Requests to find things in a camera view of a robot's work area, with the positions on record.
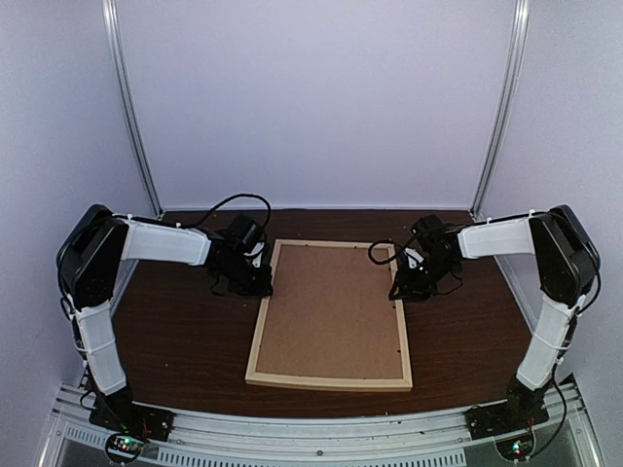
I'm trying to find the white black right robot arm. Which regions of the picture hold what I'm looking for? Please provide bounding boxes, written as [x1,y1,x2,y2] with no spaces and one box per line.
[388,204,601,430]

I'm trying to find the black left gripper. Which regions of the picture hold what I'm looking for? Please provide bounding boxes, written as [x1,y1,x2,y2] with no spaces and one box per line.
[218,256,275,298]

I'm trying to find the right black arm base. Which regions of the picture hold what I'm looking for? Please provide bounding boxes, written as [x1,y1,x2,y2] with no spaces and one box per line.
[464,377,552,440]

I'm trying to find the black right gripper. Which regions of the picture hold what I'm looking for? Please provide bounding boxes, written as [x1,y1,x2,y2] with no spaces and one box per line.
[391,254,459,302]

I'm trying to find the light wooden picture frame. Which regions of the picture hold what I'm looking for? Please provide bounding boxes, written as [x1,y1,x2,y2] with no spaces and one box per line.
[243,237,414,393]

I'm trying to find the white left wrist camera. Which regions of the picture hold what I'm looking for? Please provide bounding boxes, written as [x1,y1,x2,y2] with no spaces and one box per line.
[244,242,266,269]

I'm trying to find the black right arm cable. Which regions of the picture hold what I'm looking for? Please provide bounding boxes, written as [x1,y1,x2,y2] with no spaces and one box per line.
[368,236,463,296]

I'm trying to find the brown backing board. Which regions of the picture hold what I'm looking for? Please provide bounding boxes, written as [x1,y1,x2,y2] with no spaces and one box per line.
[254,244,405,378]

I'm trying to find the right round circuit board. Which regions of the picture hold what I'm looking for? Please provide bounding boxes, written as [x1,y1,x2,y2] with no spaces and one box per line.
[495,435,535,462]

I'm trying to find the round circuit board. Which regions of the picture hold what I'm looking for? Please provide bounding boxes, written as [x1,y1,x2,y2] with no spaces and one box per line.
[495,435,535,462]
[104,433,146,463]

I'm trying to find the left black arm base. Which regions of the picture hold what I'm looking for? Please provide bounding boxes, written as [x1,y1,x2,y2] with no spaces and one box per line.
[89,387,174,442]

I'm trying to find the left round circuit board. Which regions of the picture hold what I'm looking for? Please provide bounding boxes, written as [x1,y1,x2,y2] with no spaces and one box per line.
[104,433,146,463]

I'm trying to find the aluminium front rail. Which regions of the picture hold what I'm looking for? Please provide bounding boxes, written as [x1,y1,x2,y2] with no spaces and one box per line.
[38,383,605,467]

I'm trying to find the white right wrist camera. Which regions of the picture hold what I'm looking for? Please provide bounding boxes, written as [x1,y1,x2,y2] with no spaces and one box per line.
[403,248,424,270]

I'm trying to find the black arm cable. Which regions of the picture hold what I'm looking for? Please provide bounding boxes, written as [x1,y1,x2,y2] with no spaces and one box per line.
[368,236,463,296]
[184,193,273,244]

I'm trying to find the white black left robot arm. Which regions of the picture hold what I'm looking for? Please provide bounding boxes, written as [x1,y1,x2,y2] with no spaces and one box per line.
[56,204,273,432]

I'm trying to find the aluminium corner post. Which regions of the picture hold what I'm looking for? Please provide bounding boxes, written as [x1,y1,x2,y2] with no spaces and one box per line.
[470,0,531,219]
[101,0,164,216]

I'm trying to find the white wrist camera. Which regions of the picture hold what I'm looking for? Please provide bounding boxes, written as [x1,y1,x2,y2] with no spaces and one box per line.
[403,248,424,270]
[244,242,266,269]

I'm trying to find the left aluminium corner post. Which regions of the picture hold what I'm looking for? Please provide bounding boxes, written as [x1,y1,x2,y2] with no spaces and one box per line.
[101,0,164,216]

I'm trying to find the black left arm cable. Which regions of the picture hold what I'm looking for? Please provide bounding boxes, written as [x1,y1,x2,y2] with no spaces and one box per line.
[184,193,273,244]

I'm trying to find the right aluminium corner post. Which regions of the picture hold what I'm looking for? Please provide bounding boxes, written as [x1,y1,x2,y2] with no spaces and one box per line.
[470,0,531,219]

